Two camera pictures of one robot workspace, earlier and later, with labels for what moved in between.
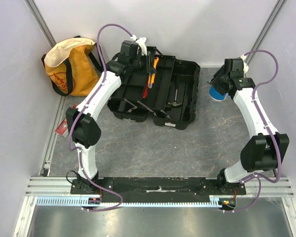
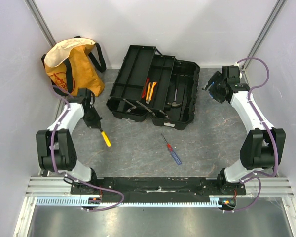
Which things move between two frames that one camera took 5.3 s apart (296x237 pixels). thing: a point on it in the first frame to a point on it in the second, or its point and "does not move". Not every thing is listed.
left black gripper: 147,59 to 95,123
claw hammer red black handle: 175,103 does not move
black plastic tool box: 165,91 does not move
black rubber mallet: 176,102 does not move
